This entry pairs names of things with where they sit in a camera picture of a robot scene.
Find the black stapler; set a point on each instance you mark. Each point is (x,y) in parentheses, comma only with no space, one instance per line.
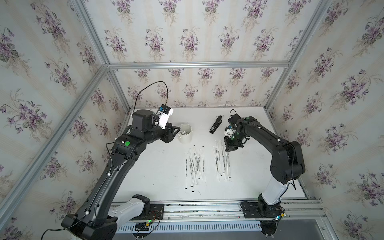
(216,124)

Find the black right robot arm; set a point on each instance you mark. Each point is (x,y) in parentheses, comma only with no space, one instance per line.
(287,162)

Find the twelfth straw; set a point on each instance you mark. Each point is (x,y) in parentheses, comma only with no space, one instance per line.
(192,167)

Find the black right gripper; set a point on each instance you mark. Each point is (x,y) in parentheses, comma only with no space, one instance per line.
(228,146)

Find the eleventh straw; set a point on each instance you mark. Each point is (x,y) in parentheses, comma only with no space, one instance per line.
(203,163)

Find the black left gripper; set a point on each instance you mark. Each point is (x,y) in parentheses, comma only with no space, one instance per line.
(168,134)

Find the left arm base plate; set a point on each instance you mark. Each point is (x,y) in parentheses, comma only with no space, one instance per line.
(151,212)

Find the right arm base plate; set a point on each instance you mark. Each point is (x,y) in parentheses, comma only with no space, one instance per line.
(259,210)

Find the aluminium mounting rail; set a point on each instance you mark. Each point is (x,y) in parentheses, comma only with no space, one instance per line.
(177,212)

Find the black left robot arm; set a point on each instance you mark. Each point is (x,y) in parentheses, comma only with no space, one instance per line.
(94,220)

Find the white straw cup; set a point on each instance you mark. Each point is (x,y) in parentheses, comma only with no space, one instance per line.
(185,134)

